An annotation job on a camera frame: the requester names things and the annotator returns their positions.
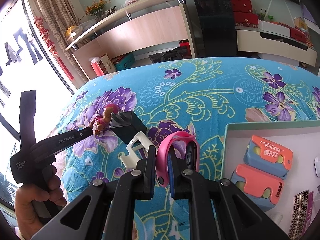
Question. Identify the teal storage box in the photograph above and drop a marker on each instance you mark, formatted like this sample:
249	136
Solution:
124	62

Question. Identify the yellow flower vase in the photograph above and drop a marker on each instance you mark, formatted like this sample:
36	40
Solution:
97	9

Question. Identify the beige patterned curtain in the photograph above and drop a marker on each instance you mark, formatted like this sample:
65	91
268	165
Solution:
60	15

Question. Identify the red gift box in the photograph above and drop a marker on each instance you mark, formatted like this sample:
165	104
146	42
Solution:
245	19

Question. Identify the red hanging chinese ornament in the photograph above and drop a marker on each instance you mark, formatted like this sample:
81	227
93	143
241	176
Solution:
45	35

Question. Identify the curved wooden shelf desk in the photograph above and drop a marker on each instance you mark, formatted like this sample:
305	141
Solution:
140	25

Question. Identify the black power adapter plug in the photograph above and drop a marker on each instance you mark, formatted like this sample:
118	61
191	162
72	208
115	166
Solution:
126	125

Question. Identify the red white paper bag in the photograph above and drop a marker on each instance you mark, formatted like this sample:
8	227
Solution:
102	65

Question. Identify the pink brown toy puppy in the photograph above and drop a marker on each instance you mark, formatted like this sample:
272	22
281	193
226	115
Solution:
101	122

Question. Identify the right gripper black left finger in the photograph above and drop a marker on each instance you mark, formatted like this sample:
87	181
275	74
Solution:
121	196

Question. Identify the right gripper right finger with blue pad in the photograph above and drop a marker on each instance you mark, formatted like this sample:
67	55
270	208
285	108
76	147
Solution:
202	194

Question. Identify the gold patterned lighter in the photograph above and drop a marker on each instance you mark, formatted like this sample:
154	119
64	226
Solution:
300	207

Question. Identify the black bag on floor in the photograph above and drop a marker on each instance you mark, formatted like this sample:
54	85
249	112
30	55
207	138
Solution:
171	55

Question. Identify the pink smart watch band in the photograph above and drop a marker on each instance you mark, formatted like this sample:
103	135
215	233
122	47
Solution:
185	147

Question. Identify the purple lighter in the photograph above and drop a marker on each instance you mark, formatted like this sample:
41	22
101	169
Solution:
308	212

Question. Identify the white hair claw clip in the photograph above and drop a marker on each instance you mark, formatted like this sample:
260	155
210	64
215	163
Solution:
137	149

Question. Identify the white flat box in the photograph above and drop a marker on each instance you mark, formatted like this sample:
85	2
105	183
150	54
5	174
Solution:
274	28

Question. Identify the teal cardboard box tray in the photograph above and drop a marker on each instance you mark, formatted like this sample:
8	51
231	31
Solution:
302	138

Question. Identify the white small camera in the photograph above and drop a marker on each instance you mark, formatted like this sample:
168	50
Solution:
317	165

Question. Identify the cream TV console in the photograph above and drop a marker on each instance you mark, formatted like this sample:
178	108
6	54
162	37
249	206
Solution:
257	41

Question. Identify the red gift bag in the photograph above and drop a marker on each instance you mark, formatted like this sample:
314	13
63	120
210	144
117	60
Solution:
242	6

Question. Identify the floral blue table cloth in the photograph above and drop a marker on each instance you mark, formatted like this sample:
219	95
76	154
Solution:
197	96

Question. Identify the black water dispenser cabinet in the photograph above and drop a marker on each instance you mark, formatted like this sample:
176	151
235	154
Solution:
218	27

